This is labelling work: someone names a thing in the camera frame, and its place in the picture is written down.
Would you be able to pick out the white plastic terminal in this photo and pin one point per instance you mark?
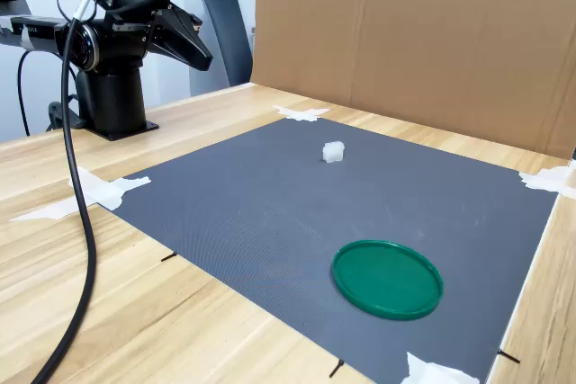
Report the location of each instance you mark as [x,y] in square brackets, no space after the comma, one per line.
[333,152]

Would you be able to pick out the white masking tape patch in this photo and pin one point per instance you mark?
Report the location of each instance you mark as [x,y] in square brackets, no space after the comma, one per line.
[105,190]
[303,113]
[425,372]
[546,179]

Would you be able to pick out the dark grey chair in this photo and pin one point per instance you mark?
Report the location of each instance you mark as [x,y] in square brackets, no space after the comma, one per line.
[227,38]

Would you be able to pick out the brown cardboard partition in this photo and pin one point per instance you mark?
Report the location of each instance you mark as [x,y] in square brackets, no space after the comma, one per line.
[427,42]

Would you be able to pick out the round green lid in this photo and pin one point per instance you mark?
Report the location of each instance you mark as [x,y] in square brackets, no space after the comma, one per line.
[387,280]

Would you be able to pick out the dark grey mat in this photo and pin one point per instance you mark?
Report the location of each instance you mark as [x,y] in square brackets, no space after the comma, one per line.
[279,204]

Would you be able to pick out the black table clamp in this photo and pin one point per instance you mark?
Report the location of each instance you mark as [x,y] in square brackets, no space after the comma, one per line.
[63,116]

